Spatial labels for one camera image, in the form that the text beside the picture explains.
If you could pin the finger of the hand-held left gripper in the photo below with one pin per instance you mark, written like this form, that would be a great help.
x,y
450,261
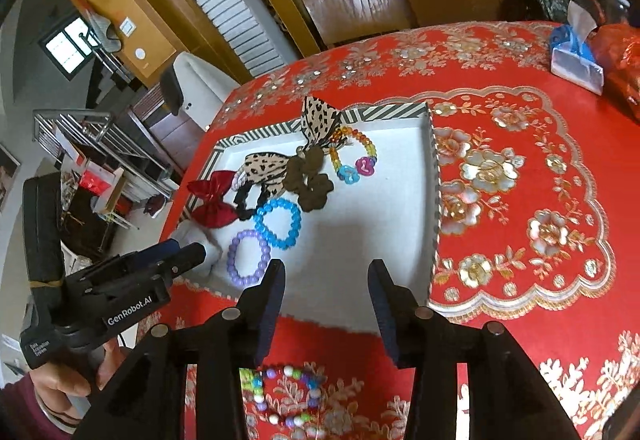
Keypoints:
x,y
190,256
165,248

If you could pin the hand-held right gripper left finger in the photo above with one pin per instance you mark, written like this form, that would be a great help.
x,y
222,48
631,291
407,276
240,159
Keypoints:
x,y
267,315

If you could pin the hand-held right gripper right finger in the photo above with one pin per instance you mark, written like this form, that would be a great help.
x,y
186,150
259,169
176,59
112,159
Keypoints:
x,y
385,315

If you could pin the red satin bow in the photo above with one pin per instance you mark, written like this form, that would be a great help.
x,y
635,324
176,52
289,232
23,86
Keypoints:
x,y
215,210

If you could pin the leopard print bow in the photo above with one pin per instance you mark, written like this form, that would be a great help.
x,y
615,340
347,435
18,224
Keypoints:
x,y
320,117
265,170

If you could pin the striped tray with white inside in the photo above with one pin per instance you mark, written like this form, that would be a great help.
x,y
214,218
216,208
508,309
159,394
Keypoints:
x,y
370,200

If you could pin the brown scrunchie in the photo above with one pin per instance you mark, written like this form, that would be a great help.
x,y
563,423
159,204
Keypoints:
x,y
312,190

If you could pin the person's left forearm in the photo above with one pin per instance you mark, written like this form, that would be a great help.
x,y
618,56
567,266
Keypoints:
x,y
20,412

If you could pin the person's left hand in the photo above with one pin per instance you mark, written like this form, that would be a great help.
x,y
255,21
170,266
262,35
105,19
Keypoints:
x,y
55,390

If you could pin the pair of slippers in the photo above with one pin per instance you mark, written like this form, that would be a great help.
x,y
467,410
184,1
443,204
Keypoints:
x,y
152,206

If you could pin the small light table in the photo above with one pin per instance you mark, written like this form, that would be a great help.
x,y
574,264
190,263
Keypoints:
x,y
117,200

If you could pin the black cabinet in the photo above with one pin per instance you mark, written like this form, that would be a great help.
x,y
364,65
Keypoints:
x,y
85,225

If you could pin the red bag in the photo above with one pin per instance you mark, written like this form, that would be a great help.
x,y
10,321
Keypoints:
x,y
97,180

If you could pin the red floral tablecloth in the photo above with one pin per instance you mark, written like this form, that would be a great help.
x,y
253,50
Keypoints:
x,y
525,170

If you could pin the window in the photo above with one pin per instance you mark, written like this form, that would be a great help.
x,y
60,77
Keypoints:
x,y
65,47

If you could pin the white louvred door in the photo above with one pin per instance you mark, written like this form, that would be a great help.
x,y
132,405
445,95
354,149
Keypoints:
x,y
225,5

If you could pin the wooden chair with solid back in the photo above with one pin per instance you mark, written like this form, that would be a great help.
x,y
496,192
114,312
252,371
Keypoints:
x,y
355,0

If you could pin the blue tissue pack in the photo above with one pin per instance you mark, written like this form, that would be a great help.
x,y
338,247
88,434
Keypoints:
x,y
575,65

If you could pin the orange plastic bag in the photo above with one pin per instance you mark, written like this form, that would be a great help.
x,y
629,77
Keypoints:
x,y
620,55

